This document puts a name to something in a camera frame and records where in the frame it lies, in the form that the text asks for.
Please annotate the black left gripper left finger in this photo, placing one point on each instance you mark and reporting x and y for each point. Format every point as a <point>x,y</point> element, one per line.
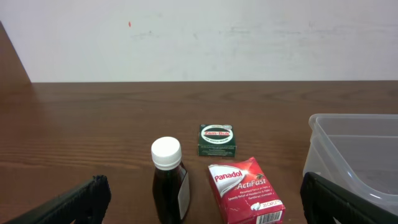
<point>86,203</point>

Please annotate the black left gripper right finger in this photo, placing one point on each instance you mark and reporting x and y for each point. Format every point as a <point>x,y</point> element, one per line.
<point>327,203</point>

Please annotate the red Panadol ActiFast box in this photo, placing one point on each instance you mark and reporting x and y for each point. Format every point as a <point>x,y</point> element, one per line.
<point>244,194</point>

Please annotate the dark syrup bottle white cap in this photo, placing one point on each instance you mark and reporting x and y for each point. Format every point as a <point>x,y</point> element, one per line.
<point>170,188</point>

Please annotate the clear plastic container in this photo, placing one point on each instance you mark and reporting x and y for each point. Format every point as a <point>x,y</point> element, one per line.
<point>358,152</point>

